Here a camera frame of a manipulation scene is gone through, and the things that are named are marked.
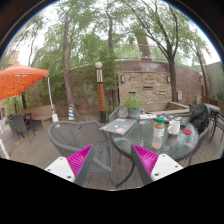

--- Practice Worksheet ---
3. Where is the round glass patio table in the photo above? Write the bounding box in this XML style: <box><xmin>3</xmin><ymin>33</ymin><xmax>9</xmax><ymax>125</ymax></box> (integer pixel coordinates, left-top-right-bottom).
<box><xmin>101</xmin><ymin>118</ymin><xmax>199</xmax><ymax>187</ymax></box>

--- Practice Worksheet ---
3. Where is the red round coaster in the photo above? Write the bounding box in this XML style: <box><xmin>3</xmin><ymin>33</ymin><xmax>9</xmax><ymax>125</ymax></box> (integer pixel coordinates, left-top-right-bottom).
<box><xmin>183</xmin><ymin>129</ymin><xmax>192</xmax><ymax>135</ymax></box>

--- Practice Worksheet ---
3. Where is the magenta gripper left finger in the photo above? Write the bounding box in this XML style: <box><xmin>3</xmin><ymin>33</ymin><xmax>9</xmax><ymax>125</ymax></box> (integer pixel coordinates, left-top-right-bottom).
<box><xmin>46</xmin><ymin>145</ymin><xmax>94</xmax><ymax>186</ymax></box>

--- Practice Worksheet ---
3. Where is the chair holding backpack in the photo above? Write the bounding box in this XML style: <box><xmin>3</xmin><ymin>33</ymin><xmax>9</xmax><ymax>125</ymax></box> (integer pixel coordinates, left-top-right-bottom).
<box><xmin>181</xmin><ymin>103</ymin><xmax>214</xmax><ymax>167</ymax></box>

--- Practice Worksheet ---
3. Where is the white ceramic mug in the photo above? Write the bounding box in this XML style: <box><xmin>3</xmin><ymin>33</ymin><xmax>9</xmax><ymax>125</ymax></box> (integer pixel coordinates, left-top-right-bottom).
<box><xmin>168</xmin><ymin>120</ymin><xmax>180</xmax><ymax>135</ymax></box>

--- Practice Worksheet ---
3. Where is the potted green plant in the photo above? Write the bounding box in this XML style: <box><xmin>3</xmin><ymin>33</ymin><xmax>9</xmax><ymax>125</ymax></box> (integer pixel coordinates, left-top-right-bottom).
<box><xmin>123</xmin><ymin>94</ymin><xmax>142</xmax><ymax>120</ymax></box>

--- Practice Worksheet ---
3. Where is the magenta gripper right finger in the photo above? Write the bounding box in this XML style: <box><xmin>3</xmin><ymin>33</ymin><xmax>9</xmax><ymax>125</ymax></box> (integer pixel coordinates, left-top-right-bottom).
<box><xmin>131</xmin><ymin>145</ymin><xmax>182</xmax><ymax>185</ymax></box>

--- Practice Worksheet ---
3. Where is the dark chair at left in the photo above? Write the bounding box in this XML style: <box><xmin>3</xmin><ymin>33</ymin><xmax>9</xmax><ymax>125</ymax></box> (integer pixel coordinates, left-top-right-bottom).
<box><xmin>9</xmin><ymin>114</ymin><xmax>35</xmax><ymax>137</ymax></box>

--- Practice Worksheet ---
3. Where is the wooden lamp post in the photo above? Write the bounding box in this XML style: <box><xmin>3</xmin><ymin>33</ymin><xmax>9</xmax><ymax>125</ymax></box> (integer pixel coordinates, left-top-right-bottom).
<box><xmin>95</xmin><ymin>62</ymin><xmax>106</xmax><ymax>123</ymax></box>

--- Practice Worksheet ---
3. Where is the black backpack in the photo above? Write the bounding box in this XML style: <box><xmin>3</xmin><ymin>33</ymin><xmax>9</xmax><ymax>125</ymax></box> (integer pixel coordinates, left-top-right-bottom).
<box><xmin>190</xmin><ymin>103</ymin><xmax>210</xmax><ymax>134</ymax></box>

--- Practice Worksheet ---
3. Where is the orange canopy tent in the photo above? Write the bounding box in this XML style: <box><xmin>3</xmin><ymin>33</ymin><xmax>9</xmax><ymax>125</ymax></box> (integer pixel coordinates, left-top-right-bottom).
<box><xmin>0</xmin><ymin>60</ymin><xmax>50</xmax><ymax>102</ymax></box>

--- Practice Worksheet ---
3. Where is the grey chair behind table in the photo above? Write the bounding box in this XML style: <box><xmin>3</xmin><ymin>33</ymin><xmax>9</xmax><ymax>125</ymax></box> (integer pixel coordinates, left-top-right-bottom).
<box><xmin>109</xmin><ymin>106</ymin><xmax>128</xmax><ymax>122</ymax></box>

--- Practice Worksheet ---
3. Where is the grey wicker patio chair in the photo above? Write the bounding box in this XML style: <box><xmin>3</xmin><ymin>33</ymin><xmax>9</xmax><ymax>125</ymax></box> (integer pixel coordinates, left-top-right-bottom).
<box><xmin>48</xmin><ymin>121</ymin><xmax>113</xmax><ymax>173</ymax></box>

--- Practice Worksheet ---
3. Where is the plastic bottle green cap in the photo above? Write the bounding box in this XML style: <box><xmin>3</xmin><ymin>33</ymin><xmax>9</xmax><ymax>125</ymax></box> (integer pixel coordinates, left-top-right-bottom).
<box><xmin>152</xmin><ymin>117</ymin><xmax>165</xmax><ymax>150</ymax></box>

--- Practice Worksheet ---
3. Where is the magazine on table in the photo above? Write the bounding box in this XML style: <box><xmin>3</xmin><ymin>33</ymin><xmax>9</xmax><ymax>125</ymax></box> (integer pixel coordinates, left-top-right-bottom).
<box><xmin>140</xmin><ymin>114</ymin><xmax>157</xmax><ymax>120</ymax></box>

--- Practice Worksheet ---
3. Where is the grey laptop with stickers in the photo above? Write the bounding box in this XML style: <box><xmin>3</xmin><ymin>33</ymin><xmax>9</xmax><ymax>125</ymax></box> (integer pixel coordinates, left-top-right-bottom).
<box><xmin>101</xmin><ymin>118</ymin><xmax>136</xmax><ymax>136</ymax></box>

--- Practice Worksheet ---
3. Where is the blue yellow striped cone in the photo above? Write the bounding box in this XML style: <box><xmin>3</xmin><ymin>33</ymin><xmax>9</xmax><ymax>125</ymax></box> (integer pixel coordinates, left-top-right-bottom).
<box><xmin>68</xmin><ymin>104</ymin><xmax>75</xmax><ymax>121</ymax></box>

